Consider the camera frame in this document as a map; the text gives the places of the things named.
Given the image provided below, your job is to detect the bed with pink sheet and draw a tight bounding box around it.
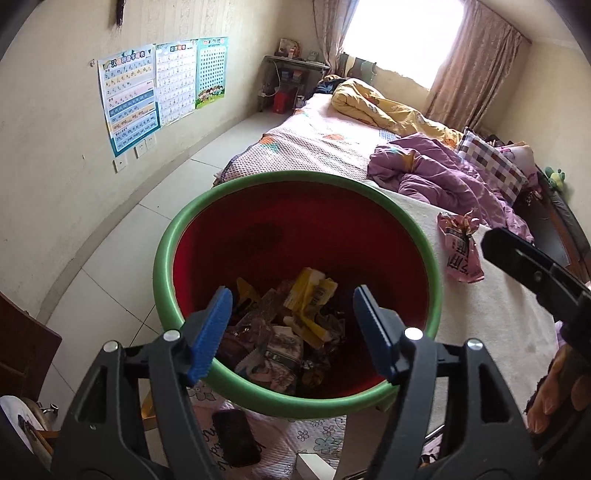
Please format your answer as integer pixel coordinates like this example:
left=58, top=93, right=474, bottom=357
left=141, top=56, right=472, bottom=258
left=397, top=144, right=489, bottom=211
left=213, top=92, right=591, bottom=278

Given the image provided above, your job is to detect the pink wrapper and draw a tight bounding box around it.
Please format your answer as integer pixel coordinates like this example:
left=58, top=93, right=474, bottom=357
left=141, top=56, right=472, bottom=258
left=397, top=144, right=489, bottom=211
left=436, top=210, right=486, bottom=284

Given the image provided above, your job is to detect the trash inside bin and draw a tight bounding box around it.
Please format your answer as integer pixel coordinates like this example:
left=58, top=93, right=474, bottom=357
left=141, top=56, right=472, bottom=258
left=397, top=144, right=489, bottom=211
left=235, top=323, right=305, bottom=393

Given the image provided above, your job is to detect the grey green bag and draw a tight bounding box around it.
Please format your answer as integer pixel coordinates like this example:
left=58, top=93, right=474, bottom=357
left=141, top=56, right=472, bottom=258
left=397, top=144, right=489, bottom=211
left=339, top=53, right=377, bottom=84

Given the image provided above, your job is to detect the smartphone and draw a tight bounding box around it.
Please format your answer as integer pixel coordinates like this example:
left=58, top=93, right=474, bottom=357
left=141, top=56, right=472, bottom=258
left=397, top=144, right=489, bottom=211
left=211, top=408, right=262, bottom=468

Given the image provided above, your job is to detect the yellow quilt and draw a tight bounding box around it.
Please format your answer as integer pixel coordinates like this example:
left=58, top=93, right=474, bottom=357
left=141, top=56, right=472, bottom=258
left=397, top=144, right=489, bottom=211
left=332, top=78, right=465, bottom=144

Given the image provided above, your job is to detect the teal grid wall poster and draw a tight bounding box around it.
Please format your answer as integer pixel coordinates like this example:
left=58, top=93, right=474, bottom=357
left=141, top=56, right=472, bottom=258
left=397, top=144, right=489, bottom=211
left=195, top=37, right=229, bottom=110

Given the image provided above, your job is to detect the red bin with green rim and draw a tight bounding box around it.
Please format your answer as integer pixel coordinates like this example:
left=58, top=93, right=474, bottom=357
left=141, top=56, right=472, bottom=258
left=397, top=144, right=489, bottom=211
left=153, top=170, right=445, bottom=420

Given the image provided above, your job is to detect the purple quilt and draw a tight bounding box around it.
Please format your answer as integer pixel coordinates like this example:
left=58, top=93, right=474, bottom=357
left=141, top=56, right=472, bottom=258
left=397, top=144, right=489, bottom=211
left=367, top=133, right=534, bottom=243

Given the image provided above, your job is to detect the person's right hand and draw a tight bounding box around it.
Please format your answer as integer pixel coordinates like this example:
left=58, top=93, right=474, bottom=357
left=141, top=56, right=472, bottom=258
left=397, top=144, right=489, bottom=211
left=526, top=344, right=588, bottom=435

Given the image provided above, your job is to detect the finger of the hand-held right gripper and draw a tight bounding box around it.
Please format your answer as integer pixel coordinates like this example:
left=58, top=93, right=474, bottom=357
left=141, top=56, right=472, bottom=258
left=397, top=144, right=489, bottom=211
left=481, top=227, right=591, bottom=335

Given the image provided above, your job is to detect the yellow wrapper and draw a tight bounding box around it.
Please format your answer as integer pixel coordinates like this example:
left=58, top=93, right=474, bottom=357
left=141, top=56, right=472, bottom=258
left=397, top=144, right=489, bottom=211
left=283, top=268, right=340, bottom=348

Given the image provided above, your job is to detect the brown door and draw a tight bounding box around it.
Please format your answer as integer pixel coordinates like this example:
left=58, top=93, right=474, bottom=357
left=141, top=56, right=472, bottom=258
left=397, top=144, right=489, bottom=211
left=0, top=291, right=63, bottom=400

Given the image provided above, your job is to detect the beige patterned curtain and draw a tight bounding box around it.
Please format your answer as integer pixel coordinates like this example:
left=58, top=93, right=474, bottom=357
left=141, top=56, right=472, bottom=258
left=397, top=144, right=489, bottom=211
left=425, top=0, right=525, bottom=132
left=311, top=0, right=361, bottom=77

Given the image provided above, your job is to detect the pink pillow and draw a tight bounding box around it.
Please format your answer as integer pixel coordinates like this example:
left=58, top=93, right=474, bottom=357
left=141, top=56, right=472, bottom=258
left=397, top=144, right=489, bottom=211
left=499, top=141, right=539, bottom=162

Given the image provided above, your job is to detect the pink floral cloth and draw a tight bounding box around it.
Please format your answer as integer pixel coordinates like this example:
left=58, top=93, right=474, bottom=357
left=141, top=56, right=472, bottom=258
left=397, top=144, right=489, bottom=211
left=185, top=383, right=347, bottom=480

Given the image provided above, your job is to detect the white chart wall poster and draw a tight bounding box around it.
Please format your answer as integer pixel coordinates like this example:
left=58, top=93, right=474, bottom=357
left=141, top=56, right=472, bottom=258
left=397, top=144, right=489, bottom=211
left=154, top=41, right=199, bottom=126

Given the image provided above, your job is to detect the dark desk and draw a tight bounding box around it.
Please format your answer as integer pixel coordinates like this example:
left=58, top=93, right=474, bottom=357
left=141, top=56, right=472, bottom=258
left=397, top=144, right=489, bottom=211
left=259, top=54, right=329, bottom=114

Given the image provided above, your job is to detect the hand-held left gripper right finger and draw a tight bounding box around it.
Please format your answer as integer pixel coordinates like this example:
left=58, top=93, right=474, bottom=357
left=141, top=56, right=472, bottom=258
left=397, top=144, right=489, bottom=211
left=352, top=285, right=542, bottom=480

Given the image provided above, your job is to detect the window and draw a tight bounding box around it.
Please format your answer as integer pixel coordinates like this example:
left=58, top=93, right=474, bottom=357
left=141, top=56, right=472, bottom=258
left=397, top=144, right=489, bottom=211
left=342, top=0, right=467, bottom=90

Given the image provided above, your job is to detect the blue bordered wall poster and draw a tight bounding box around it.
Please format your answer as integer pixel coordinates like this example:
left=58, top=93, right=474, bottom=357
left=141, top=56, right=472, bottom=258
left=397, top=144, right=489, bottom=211
left=97, top=44, right=161, bottom=158

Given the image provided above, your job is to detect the checked pillow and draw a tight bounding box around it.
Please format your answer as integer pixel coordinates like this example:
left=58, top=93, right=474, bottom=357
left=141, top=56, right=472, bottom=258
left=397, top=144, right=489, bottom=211
left=455, top=129, right=529, bottom=206

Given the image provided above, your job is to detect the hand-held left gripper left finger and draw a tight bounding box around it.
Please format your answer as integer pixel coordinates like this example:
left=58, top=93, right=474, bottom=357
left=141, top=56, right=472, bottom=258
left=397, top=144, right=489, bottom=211
left=51, top=286, right=234, bottom=480

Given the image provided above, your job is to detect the red box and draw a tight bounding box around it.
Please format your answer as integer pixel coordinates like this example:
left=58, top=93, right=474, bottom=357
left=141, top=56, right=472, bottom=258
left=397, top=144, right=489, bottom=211
left=272, top=90, right=296, bottom=114

